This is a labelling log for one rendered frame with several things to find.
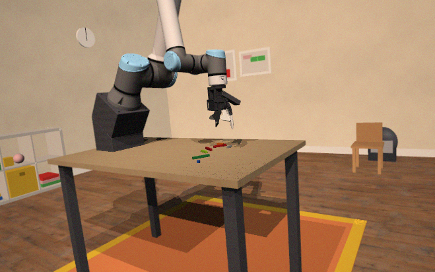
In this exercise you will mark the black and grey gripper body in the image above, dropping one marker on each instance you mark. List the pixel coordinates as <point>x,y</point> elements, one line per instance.
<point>215,98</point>

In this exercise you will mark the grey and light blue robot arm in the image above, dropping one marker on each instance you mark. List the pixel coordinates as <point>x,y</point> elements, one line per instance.
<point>165,62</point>

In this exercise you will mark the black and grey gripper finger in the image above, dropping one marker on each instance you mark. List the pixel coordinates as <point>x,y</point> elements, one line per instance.
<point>216,117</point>
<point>227,115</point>

